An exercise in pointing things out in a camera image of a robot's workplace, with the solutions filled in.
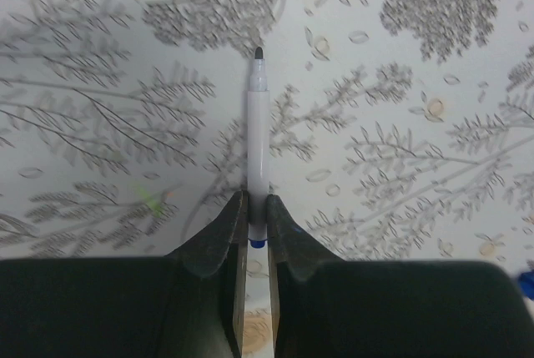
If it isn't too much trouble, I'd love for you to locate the thin white pen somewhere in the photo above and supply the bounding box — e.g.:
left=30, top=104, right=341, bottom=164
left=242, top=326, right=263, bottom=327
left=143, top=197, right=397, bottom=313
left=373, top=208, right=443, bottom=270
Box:
left=246, top=47, right=271, bottom=249

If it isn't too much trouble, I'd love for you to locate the small blue pen cap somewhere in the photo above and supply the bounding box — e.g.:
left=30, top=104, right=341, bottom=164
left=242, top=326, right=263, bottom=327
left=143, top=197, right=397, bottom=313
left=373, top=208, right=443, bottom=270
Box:
left=517, top=270, right=534, bottom=300

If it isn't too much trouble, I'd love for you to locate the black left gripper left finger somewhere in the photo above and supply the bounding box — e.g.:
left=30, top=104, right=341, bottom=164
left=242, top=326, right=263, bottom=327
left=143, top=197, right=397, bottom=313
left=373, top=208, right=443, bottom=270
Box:
left=1, top=192, right=248, bottom=357

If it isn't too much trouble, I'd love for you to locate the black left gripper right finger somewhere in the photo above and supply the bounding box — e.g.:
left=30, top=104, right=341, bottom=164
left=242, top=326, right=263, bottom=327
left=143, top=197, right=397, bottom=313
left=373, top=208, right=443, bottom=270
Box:
left=267, top=195, right=533, bottom=357

